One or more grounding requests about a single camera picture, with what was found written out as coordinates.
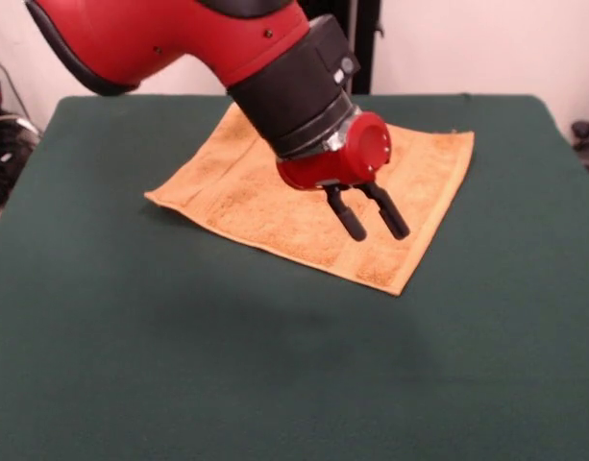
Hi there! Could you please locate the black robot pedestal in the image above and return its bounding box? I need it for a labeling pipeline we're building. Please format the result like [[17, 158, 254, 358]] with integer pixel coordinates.
[[344, 0, 386, 96]]

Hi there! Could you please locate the black device with cables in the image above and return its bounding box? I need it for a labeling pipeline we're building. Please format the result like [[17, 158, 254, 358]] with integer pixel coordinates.
[[570, 119, 589, 188]]

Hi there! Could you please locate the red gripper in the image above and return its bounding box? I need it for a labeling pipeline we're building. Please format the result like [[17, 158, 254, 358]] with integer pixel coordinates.
[[276, 110, 411, 242]]

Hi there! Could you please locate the dark green table cloth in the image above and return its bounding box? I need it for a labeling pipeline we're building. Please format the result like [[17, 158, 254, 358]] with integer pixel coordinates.
[[0, 94, 589, 461]]

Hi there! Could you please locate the thin black cable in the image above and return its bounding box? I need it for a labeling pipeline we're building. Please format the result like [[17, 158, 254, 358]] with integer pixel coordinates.
[[0, 42, 38, 133]]

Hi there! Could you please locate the black cable bundle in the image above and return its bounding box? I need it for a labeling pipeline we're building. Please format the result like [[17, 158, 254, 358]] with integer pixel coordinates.
[[0, 112, 41, 208]]

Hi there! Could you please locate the tan terry towel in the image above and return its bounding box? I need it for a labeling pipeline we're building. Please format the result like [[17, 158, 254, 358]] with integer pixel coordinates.
[[143, 103, 477, 298]]

